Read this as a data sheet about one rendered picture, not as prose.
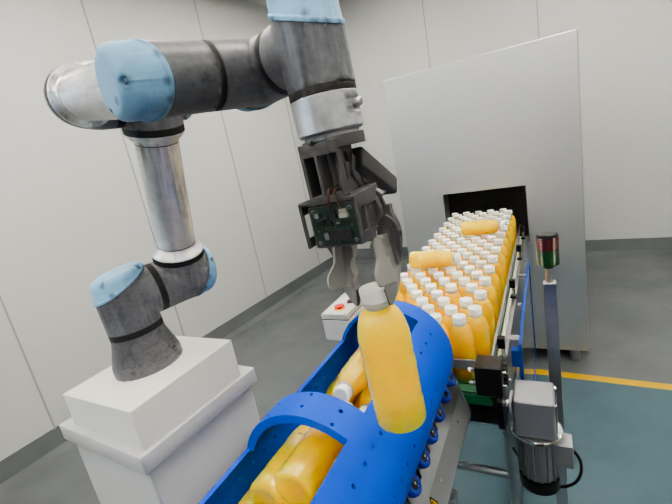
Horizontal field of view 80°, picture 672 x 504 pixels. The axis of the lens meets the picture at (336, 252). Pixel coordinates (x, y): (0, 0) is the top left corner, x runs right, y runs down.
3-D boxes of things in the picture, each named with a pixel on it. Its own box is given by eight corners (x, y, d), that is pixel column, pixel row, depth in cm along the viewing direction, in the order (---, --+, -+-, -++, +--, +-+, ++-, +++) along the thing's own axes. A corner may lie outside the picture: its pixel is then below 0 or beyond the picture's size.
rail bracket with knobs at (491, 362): (469, 399, 112) (465, 366, 110) (473, 384, 118) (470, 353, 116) (508, 403, 107) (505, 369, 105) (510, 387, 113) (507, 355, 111)
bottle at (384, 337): (437, 412, 56) (413, 288, 52) (408, 444, 51) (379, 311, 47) (397, 398, 61) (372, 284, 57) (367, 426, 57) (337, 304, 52)
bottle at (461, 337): (466, 385, 118) (459, 328, 114) (449, 375, 124) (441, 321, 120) (483, 375, 121) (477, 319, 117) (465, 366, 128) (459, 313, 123)
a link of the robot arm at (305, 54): (301, 7, 48) (351, -28, 41) (322, 103, 50) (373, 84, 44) (244, 3, 43) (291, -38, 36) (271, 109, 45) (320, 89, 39)
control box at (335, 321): (326, 340, 141) (320, 313, 139) (349, 315, 158) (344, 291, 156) (351, 341, 136) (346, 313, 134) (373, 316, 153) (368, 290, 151)
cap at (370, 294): (396, 293, 52) (393, 280, 52) (377, 306, 49) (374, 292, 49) (373, 291, 55) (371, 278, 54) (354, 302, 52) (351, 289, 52)
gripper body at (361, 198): (307, 255, 46) (280, 148, 43) (339, 234, 53) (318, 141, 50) (369, 249, 42) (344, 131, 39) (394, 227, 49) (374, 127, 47)
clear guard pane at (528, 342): (529, 473, 137) (519, 346, 125) (534, 354, 203) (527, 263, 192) (531, 473, 137) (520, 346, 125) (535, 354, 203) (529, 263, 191)
